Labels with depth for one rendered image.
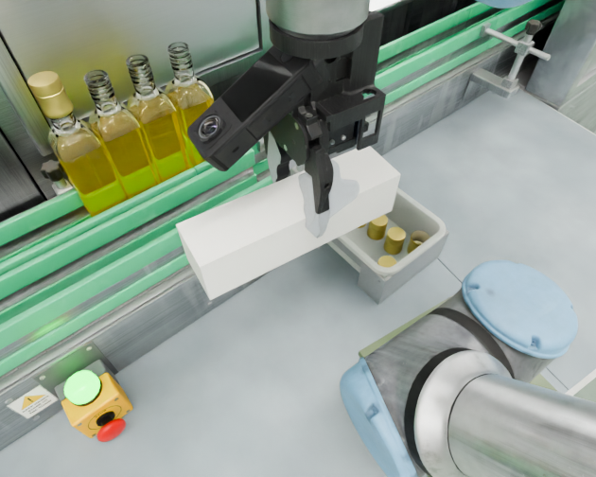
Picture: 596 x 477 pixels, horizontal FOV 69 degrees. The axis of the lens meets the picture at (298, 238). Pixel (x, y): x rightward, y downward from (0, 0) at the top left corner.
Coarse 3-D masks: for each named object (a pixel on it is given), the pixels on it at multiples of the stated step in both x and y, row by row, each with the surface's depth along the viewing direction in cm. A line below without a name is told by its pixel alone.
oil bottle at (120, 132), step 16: (96, 112) 58; (128, 112) 59; (96, 128) 58; (112, 128) 58; (128, 128) 59; (112, 144) 59; (128, 144) 60; (144, 144) 62; (112, 160) 61; (128, 160) 62; (144, 160) 64; (128, 176) 64; (144, 176) 65; (128, 192) 66
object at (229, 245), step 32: (352, 160) 49; (384, 160) 49; (256, 192) 46; (288, 192) 46; (384, 192) 49; (192, 224) 43; (224, 224) 43; (256, 224) 43; (288, 224) 43; (352, 224) 50; (192, 256) 42; (224, 256) 41; (256, 256) 44; (288, 256) 47; (224, 288) 45
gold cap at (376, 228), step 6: (384, 216) 83; (372, 222) 82; (378, 222) 82; (384, 222) 82; (372, 228) 83; (378, 228) 82; (384, 228) 83; (372, 234) 84; (378, 234) 84; (384, 234) 85
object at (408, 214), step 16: (400, 192) 84; (400, 208) 85; (416, 208) 82; (368, 224) 88; (400, 224) 87; (416, 224) 83; (432, 224) 80; (352, 240) 85; (368, 240) 85; (384, 240) 85; (432, 240) 76; (368, 256) 74; (400, 256) 83; (416, 256) 75; (384, 272) 72
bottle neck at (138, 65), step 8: (136, 56) 57; (144, 56) 57; (128, 64) 56; (136, 64) 56; (144, 64) 56; (136, 72) 57; (144, 72) 57; (136, 80) 58; (144, 80) 58; (152, 80) 59; (136, 88) 59; (144, 88) 59; (152, 88) 59; (144, 96) 59; (152, 96) 60
